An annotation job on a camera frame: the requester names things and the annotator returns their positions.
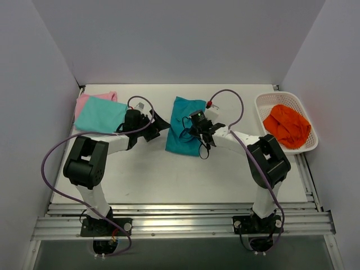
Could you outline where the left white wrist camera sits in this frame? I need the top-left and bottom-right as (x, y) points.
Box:
(134, 102), (145, 113)

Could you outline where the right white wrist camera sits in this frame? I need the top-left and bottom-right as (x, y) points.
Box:
(205, 101), (220, 122)

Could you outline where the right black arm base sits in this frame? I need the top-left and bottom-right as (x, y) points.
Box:
(232, 214), (284, 235)

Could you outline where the teal t shirt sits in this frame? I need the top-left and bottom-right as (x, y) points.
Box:
(165, 96), (206, 157)

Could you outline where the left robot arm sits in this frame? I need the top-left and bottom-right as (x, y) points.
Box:
(63, 109), (170, 236)

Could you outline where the aluminium rail frame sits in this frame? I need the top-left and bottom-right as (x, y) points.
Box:
(32, 155), (335, 241)

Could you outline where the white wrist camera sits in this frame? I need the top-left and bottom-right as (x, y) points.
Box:
(134, 102), (145, 113)
(205, 101), (220, 122)

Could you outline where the black loop cable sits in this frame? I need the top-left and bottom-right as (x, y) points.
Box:
(178, 116), (210, 160)

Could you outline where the folded pink t shirt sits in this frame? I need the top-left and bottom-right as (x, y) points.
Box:
(74, 92), (118, 120)

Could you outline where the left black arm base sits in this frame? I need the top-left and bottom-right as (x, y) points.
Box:
(80, 217), (133, 237)

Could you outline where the white plastic basket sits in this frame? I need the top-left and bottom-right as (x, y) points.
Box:
(255, 91), (318, 155)

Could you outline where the folded mint t shirt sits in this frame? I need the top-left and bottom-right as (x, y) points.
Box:
(74, 97), (128, 133)

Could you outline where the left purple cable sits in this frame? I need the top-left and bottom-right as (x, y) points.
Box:
(40, 95), (155, 258)

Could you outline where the orange t shirt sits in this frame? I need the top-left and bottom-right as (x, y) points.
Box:
(263, 105), (311, 150)

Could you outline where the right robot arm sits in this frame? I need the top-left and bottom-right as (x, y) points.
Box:
(189, 110), (291, 232)

